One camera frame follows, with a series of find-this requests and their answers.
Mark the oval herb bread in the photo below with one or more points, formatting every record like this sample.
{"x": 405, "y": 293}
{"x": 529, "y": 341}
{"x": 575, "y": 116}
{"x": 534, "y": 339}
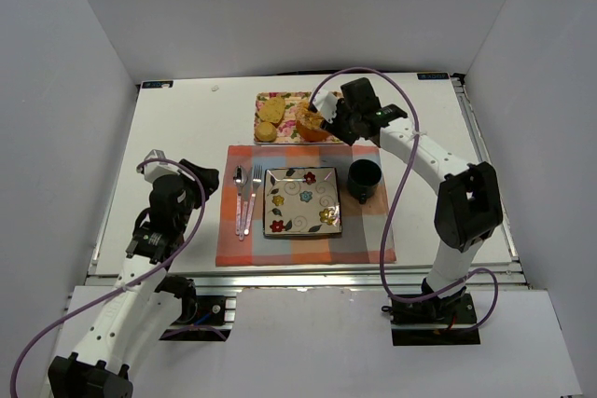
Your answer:
{"x": 272, "y": 111}

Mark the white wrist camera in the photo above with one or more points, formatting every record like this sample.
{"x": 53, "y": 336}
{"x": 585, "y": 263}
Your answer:
{"x": 327, "y": 105}
{"x": 155, "y": 166}

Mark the left blue table label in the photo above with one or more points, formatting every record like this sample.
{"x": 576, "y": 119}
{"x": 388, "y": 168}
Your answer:
{"x": 157, "y": 84}

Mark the spoon with pink handle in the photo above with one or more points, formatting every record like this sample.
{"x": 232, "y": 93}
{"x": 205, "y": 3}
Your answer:
{"x": 240, "y": 180}

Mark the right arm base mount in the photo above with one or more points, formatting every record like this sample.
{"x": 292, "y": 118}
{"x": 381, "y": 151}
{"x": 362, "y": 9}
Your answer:
{"x": 423, "y": 324}

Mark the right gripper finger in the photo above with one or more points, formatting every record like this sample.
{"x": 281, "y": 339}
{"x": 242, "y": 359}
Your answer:
{"x": 328, "y": 127}
{"x": 346, "y": 136}

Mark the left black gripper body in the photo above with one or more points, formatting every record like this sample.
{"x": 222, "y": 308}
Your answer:
{"x": 197, "y": 179}

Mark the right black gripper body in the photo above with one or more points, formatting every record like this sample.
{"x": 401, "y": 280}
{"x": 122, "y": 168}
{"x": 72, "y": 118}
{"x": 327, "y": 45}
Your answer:
{"x": 342, "y": 124}

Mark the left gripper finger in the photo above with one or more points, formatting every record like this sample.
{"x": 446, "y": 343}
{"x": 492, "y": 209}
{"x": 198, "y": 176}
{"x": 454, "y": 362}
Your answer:
{"x": 188, "y": 165}
{"x": 209, "y": 179}

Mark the square floral plate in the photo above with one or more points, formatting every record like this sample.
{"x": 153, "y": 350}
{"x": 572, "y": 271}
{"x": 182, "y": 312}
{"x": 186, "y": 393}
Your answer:
{"x": 301, "y": 202}

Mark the dark green mug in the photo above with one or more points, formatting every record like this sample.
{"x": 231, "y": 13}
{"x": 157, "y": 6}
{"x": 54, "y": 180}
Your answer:
{"x": 363, "y": 179}

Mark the checkered orange placemat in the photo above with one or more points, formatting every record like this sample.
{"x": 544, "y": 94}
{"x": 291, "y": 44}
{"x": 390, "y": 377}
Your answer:
{"x": 361, "y": 240}

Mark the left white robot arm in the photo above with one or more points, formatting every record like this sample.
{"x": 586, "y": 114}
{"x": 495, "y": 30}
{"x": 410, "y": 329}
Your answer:
{"x": 146, "y": 298}

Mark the metal tongs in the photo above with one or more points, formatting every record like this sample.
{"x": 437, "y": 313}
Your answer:
{"x": 309, "y": 119}

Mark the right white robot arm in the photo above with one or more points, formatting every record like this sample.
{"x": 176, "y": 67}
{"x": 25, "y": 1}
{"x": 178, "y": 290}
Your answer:
{"x": 468, "y": 208}

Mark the small yellow muffin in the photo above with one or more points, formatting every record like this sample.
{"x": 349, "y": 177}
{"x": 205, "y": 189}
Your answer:
{"x": 265, "y": 132}

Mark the floral serving tray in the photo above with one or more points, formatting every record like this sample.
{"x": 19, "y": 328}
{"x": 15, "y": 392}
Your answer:
{"x": 286, "y": 130}

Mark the right blue table label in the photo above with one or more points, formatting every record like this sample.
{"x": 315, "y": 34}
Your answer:
{"x": 428, "y": 76}

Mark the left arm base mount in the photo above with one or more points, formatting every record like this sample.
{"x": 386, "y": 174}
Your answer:
{"x": 204, "y": 317}

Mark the blue table label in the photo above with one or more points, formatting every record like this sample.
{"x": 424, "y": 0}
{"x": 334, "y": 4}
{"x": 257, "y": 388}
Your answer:
{"x": 157, "y": 84}
{"x": 428, "y": 76}

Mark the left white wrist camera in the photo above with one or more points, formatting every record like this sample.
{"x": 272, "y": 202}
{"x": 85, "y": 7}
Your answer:
{"x": 155, "y": 166}

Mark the orange sugar-topped bun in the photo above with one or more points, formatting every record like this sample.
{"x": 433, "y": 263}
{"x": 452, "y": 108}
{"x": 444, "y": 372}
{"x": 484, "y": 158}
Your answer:
{"x": 307, "y": 135}

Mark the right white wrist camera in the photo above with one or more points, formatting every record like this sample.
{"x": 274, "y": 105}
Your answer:
{"x": 327, "y": 105}

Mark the fork with pink handle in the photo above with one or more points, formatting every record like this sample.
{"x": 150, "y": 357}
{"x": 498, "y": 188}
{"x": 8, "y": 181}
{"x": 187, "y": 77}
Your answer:
{"x": 257, "y": 178}

